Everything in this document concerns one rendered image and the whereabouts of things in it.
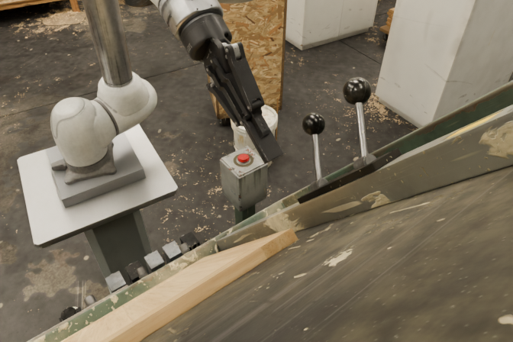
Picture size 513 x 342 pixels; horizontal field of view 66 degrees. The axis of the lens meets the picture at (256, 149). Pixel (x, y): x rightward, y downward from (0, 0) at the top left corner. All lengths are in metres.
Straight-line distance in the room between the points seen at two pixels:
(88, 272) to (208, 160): 1.02
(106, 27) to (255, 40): 1.50
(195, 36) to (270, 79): 2.25
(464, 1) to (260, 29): 1.22
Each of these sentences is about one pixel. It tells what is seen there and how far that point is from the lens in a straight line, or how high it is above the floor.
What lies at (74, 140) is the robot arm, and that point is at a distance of 1.44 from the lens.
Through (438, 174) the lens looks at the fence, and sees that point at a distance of 0.42.
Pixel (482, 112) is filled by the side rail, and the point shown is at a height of 1.48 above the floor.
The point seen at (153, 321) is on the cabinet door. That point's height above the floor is 1.35.
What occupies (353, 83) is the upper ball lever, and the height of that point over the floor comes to 1.54.
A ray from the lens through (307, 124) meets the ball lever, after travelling 0.63.
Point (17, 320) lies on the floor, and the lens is 2.31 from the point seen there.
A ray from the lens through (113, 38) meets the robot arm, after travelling 1.35.
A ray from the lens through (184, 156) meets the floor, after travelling 2.77.
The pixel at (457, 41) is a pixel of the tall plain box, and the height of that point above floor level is 0.74.
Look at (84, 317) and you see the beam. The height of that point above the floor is 0.90.
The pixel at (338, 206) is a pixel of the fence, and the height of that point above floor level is 1.40.
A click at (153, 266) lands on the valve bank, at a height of 0.76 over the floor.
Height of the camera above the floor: 1.81
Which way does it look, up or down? 40 degrees down
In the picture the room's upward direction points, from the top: straight up
